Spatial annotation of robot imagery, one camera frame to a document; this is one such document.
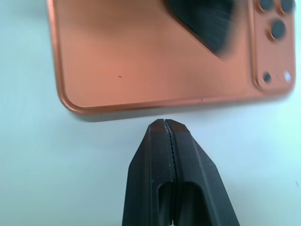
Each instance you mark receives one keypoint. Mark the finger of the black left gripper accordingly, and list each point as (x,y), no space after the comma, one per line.
(204,21)

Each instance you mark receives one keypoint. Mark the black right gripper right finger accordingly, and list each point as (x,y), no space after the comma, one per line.
(200,183)

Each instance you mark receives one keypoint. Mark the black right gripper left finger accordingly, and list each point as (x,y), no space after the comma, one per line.
(150,169)

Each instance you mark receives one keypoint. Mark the orange smartphone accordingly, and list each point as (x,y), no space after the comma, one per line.
(141,58)

